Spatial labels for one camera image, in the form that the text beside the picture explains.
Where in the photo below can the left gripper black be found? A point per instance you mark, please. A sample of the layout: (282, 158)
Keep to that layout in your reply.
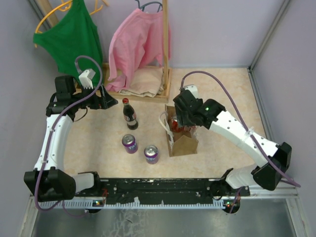
(107, 101)

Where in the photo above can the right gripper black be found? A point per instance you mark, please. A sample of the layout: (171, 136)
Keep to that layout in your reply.
(181, 120)

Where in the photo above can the red soda can front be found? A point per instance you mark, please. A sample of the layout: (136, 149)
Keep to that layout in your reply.
(176, 127)

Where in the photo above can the purple soda can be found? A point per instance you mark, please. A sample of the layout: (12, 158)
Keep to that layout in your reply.
(151, 154)
(129, 143)

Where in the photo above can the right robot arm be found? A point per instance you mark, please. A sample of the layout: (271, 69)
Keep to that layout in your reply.
(271, 159)

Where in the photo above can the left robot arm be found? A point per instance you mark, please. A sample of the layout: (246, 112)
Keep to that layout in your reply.
(48, 181)

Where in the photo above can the cola glass bottle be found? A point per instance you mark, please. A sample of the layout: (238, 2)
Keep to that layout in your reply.
(129, 115)

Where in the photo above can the beige folded cloth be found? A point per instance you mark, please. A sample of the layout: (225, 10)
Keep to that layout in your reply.
(147, 82)

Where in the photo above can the wooden clothes rack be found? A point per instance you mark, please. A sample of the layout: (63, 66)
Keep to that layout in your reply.
(45, 7)

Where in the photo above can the pink t-shirt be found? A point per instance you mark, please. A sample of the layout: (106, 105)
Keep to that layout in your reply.
(137, 42)

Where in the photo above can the green tank top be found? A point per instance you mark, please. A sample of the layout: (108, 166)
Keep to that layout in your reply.
(75, 35)

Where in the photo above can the grey clothes hanger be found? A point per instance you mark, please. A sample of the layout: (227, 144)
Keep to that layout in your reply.
(142, 7)

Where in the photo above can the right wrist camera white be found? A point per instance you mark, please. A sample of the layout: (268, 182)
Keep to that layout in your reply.
(193, 89)

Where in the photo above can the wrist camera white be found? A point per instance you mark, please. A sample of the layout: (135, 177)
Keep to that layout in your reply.
(193, 89)
(86, 78)

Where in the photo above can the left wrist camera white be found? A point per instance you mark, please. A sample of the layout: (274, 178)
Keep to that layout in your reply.
(86, 78)

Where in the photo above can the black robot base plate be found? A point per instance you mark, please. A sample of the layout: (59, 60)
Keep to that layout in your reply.
(157, 193)

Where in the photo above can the aluminium frame rail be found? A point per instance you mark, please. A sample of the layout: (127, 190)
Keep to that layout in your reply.
(282, 191)

